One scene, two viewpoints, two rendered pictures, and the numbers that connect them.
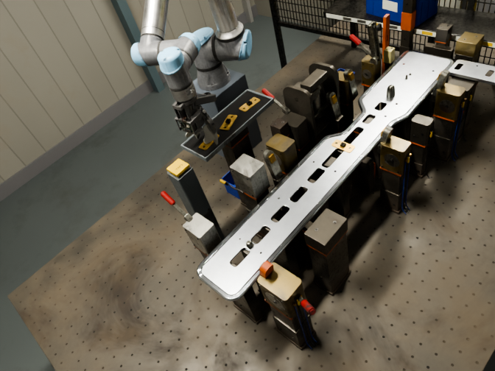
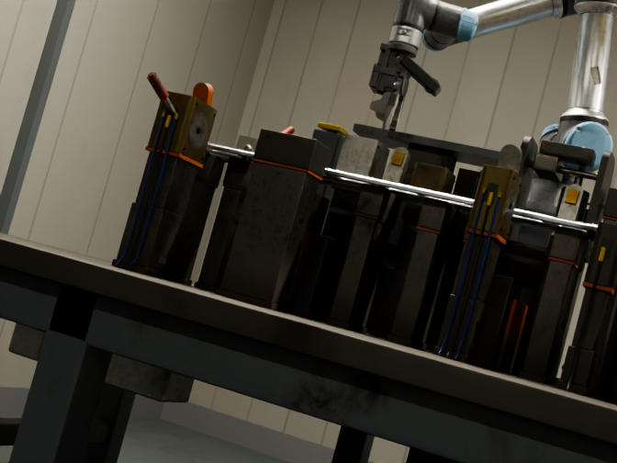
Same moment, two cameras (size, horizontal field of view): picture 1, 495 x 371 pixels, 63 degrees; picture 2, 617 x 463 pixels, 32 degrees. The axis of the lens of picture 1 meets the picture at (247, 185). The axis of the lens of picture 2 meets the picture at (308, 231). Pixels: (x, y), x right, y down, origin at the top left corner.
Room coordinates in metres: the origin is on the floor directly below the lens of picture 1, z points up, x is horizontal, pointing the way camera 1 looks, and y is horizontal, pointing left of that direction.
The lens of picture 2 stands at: (-0.35, -1.93, 0.72)
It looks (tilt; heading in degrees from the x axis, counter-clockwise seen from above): 4 degrees up; 56
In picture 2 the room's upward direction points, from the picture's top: 15 degrees clockwise
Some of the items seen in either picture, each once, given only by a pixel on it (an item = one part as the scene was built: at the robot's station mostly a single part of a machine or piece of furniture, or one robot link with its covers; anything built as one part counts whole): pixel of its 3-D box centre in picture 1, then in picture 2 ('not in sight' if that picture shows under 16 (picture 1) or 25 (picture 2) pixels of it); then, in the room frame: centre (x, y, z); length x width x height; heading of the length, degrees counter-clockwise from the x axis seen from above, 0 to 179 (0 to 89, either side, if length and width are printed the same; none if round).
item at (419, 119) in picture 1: (422, 149); (592, 310); (1.06, -0.71, 0.84); 0.10 x 0.05 x 0.29; 34
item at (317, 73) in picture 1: (315, 124); (542, 260); (1.29, -0.35, 0.94); 0.18 x 0.13 x 0.49; 124
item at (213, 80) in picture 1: (211, 71); (549, 197); (1.62, -0.01, 1.15); 0.15 x 0.15 x 0.10
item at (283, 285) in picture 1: (292, 311); (162, 186); (0.57, -0.01, 0.88); 0.14 x 0.09 x 0.36; 34
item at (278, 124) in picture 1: (286, 160); (449, 260); (1.19, -0.19, 0.90); 0.05 x 0.05 x 0.40; 34
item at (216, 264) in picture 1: (342, 151); (472, 206); (1.05, -0.37, 1.00); 1.38 x 0.22 x 0.02; 124
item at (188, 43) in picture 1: (180, 51); (451, 23); (1.23, 0.06, 1.47); 0.11 x 0.11 x 0.08; 63
